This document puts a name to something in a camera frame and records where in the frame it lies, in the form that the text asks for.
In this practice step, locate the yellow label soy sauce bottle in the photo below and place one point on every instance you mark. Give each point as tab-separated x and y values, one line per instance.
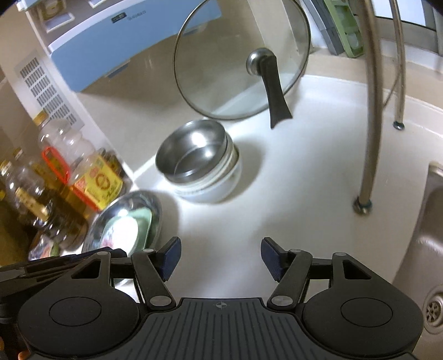
77	163

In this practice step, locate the green dish on plate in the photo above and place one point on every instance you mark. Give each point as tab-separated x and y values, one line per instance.
128	230

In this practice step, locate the stainless steel bowl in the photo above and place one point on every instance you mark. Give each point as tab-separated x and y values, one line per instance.
192	151

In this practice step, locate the steel rack leg near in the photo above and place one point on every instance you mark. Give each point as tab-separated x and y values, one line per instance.
374	77

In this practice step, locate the glass pot lid black handle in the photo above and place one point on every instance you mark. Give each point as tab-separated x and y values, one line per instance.
235	59

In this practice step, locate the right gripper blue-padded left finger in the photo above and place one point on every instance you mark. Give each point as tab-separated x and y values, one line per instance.
168	257

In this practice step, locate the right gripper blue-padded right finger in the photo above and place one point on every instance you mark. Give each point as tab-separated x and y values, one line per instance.
274	258

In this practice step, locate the stainless steel sink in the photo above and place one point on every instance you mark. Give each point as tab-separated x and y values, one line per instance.
420	273

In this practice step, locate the plastic bag of food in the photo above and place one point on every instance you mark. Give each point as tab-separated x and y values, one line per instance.
44	248

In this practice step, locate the blue white wall appliance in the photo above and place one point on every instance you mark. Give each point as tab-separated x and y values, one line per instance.
87	40

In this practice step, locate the green plastic cutting board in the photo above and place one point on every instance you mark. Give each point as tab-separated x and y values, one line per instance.
346	26

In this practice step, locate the cooking oil bottle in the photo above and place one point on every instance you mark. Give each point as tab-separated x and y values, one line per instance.
43	207

